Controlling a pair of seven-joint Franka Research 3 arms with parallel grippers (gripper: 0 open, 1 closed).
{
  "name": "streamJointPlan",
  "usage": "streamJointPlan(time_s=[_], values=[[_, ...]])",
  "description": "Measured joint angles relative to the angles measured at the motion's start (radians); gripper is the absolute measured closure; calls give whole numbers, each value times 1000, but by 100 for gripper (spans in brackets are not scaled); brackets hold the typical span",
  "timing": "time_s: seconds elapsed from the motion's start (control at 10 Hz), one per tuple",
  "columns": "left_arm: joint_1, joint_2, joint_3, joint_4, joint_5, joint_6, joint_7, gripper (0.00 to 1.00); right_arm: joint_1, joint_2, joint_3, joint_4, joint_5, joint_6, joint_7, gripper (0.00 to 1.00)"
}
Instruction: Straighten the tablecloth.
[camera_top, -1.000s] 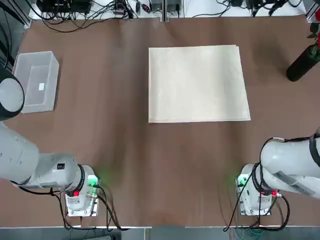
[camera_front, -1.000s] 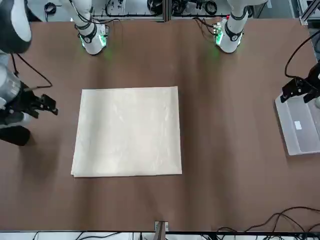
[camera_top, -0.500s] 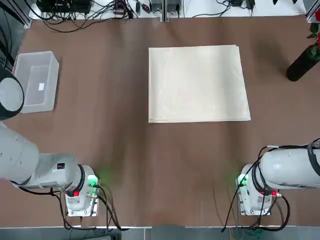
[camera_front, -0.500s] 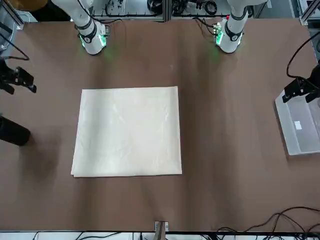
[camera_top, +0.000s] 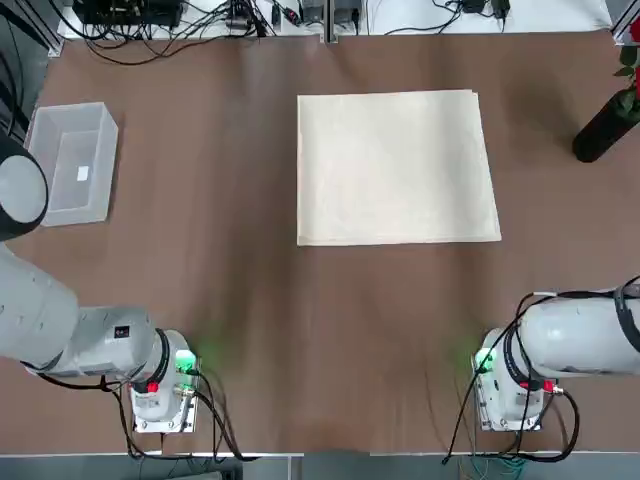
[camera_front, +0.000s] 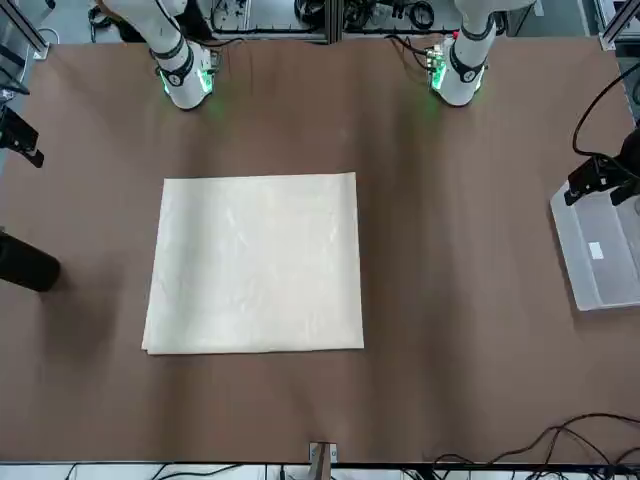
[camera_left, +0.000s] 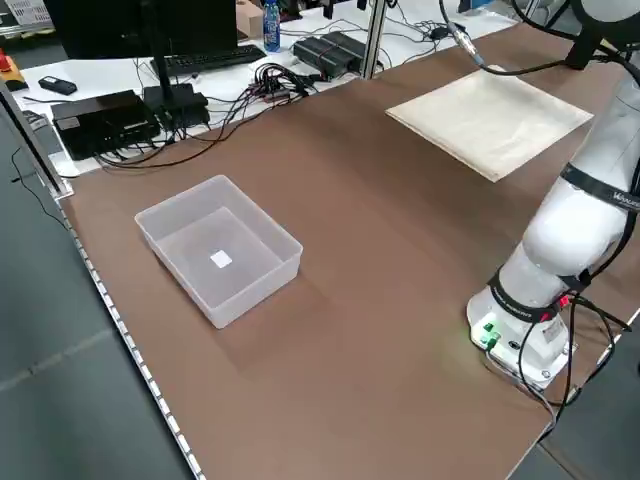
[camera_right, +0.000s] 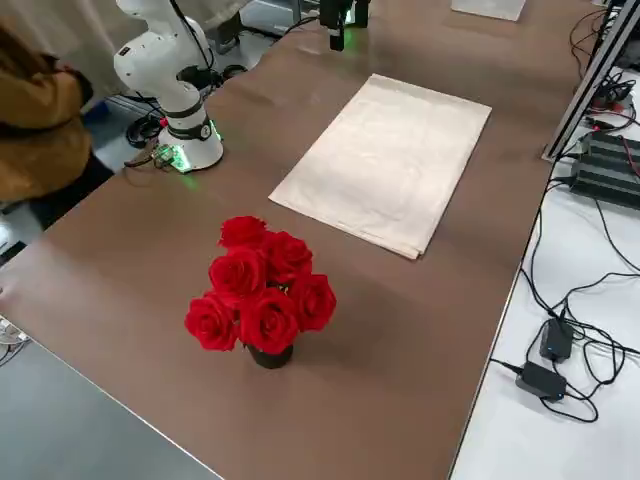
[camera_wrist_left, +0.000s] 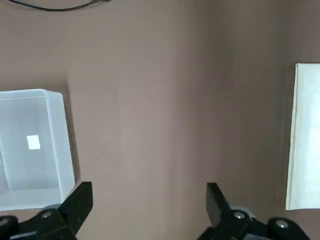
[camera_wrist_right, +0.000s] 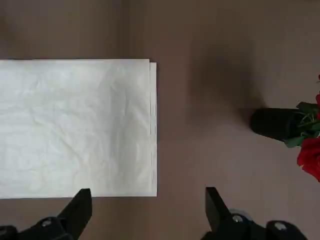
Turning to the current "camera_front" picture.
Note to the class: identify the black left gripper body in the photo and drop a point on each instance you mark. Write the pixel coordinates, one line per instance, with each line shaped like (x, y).
(630, 162)

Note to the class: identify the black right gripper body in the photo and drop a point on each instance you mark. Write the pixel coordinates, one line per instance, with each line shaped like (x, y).
(17, 132)

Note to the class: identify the cream tablecloth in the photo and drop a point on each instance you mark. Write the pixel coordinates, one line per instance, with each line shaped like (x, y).
(250, 260)

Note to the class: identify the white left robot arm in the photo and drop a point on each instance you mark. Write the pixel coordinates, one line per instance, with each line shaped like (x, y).
(467, 65)

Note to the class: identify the small white label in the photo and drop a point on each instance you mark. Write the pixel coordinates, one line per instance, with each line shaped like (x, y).
(596, 250)

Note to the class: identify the clear plastic storage box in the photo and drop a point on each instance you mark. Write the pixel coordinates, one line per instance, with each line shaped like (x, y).
(600, 280)

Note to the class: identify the black vase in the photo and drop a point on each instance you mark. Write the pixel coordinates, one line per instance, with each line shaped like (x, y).
(27, 270)

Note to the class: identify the aluminium frame rail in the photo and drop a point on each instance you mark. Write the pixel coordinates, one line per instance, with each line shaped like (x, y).
(20, 25)
(612, 25)

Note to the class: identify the aluminium frame post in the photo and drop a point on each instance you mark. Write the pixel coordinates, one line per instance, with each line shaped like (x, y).
(332, 20)
(322, 460)

